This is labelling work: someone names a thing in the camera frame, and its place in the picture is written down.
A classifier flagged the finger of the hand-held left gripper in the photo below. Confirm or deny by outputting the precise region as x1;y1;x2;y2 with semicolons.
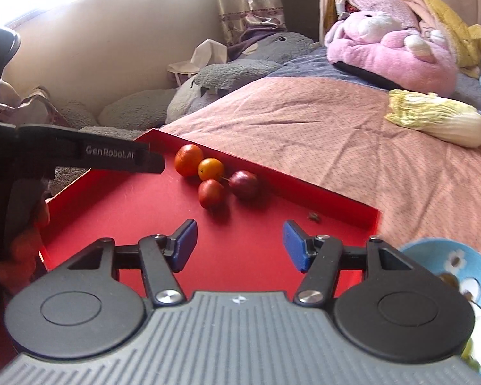
18;125;166;175

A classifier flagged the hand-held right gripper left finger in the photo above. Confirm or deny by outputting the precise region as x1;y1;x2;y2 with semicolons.
64;219;198;307

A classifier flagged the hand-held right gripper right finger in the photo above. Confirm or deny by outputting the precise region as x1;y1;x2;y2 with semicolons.
283;220;415;305

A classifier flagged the red cardboard tray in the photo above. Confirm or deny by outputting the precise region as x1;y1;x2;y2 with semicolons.
38;127;381;301

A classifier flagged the blue cartoon tiger plate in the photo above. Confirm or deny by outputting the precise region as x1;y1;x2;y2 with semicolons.
397;238;481;381

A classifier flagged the green cherry tomato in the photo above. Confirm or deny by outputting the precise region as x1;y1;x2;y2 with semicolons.
463;337;481;370

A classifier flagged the person's left hand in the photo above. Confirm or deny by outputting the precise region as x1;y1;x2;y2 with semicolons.
0;200;51;290

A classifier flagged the red tomato front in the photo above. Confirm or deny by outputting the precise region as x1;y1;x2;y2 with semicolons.
198;179;225;209

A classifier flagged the pink patterned bag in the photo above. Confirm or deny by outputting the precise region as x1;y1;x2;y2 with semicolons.
0;86;71;129

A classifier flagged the dark red plum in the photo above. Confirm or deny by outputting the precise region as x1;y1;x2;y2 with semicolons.
228;170;261;200

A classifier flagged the orange cherry tomato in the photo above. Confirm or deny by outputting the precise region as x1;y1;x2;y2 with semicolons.
197;158;225;181

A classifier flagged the orange tangerine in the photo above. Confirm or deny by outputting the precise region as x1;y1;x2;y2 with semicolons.
174;143;205;178

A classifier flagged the pink dotted quilt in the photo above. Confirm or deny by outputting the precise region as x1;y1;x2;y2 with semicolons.
160;76;481;273

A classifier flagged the white tote bag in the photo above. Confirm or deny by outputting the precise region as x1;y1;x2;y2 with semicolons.
167;39;229;87

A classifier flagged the grey plush shark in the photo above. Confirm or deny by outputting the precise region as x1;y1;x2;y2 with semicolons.
58;31;321;137

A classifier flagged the grey-blue bed sheet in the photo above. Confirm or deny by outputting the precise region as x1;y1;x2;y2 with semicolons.
270;46;481;117

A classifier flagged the purple floral cloth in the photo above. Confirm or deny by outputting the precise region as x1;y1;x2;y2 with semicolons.
226;24;289;63

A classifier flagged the napa cabbage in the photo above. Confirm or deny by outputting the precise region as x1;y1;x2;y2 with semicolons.
386;89;481;148

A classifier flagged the pink plush rabbit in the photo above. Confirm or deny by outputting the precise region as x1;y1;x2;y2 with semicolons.
324;9;458;98

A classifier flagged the dark cabinet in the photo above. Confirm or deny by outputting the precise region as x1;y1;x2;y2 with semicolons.
276;0;323;43

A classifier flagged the pink fleece blanket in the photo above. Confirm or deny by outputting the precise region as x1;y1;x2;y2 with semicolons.
334;0;421;29

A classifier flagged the yellow plush blanket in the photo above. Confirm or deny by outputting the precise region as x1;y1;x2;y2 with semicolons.
398;0;481;79

